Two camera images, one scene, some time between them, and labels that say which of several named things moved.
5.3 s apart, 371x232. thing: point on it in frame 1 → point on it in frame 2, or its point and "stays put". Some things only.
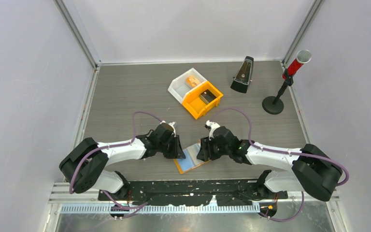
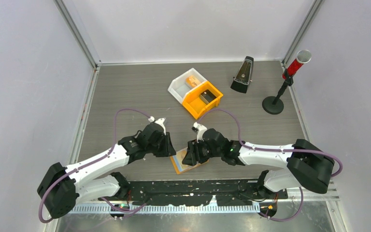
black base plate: (195, 193) stays put
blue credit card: (186, 163) stays put
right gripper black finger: (205, 153) → (192, 156)
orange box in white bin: (192, 80) stays put
